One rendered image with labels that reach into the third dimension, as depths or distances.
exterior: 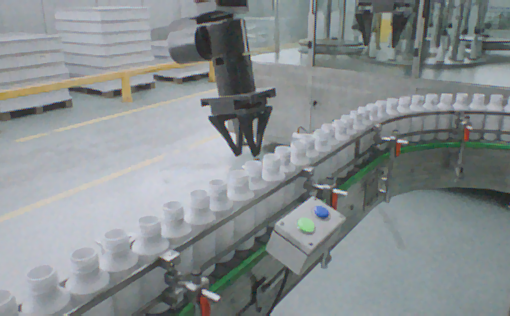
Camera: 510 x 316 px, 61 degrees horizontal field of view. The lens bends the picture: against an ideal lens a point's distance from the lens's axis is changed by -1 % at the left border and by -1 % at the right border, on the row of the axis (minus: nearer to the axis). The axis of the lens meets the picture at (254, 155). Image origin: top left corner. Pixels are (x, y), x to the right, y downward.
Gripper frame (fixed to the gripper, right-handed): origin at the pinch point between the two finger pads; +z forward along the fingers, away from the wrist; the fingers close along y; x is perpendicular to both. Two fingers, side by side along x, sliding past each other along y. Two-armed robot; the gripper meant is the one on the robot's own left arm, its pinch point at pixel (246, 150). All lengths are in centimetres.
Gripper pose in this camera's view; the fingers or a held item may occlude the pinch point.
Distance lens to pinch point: 68.5
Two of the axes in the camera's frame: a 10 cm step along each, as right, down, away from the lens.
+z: 1.5, 9.6, 2.5
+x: 5.7, -2.9, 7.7
